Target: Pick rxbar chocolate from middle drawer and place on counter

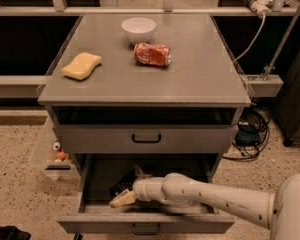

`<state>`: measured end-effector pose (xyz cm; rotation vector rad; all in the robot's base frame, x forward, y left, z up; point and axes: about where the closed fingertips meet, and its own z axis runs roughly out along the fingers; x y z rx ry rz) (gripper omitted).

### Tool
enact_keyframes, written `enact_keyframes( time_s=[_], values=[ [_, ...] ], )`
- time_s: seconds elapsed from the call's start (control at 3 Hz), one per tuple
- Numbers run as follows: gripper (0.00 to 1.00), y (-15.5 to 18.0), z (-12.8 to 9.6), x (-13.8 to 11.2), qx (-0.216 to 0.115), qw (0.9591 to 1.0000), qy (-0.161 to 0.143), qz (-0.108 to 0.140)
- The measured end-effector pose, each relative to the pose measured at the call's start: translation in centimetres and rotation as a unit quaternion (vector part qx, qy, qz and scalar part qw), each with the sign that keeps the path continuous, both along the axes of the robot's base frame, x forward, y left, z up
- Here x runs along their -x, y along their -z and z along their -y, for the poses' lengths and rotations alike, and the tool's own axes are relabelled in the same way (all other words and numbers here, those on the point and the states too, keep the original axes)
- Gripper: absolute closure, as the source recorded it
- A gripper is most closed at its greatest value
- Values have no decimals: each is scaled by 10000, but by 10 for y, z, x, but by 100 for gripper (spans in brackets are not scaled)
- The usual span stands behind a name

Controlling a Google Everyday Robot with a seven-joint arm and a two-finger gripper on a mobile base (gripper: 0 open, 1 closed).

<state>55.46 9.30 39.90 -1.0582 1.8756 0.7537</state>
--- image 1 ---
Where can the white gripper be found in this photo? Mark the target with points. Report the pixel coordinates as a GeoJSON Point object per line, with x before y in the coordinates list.
{"type": "Point", "coordinates": [141, 188]}

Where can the black rxbar chocolate bar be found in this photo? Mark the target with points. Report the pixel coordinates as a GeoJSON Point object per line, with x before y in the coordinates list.
{"type": "Point", "coordinates": [124, 183]}

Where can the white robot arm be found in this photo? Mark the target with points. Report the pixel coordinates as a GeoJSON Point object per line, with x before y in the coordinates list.
{"type": "Point", "coordinates": [279, 212]}

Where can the open grey middle drawer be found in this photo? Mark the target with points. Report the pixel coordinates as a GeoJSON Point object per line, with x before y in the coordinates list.
{"type": "Point", "coordinates": [103, 173]}

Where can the closed grey top drawer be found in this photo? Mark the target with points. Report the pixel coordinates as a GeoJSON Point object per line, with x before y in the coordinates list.
{"type": "Point", "coordinates": [145, 139]}

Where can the grey drawer cabinet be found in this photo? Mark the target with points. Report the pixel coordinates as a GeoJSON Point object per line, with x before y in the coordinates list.
{"type": "Point", "coordinates": [200, 87]}

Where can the yellow sponge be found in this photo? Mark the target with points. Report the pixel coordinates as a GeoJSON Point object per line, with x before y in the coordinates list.
{"type": "Point", "coordinates": [81, 66]}

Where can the crushed red soda can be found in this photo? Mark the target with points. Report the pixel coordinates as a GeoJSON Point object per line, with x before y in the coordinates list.
{"type": "Point", "coordinates": [156, 55]}

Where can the black bag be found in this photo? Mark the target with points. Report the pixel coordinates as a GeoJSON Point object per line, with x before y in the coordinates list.
{"type": "Point", "coordinates": [13, 233]}

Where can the white bowl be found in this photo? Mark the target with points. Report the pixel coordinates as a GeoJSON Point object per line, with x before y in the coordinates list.
{"type": "Point", "coordinates": [138, 30]}

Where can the white power strip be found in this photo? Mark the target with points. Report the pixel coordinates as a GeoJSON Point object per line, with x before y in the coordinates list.
{"type": "Point", "coordinates": [259, 7]}

